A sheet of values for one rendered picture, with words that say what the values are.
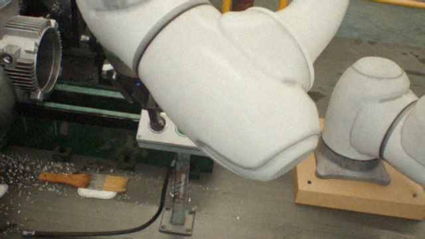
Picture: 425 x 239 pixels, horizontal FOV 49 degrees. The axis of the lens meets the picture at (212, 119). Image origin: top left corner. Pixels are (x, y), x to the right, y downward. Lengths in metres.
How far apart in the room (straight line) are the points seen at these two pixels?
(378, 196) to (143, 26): 0.85
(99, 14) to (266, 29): 0.15
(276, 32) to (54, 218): 0.75
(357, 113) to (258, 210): 0.31
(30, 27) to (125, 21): 0.71
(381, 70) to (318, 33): 0.61
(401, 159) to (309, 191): 0.22
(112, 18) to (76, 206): 0.70
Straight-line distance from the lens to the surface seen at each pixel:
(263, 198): 1.13
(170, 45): 0.42
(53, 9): 1.33
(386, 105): 1.06
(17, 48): 1.11
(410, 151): 1.03
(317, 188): 1.13
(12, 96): 0.97
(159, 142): 0.85
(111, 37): 0.46
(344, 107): 1.09
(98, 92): 1.24
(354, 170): 1.17
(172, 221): 1.03
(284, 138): 0.39
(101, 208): 1.08
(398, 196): 1.19
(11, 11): 1.18
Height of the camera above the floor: 1.56
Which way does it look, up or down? 34 degrees down
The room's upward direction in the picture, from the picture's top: 7 degrees clockwise
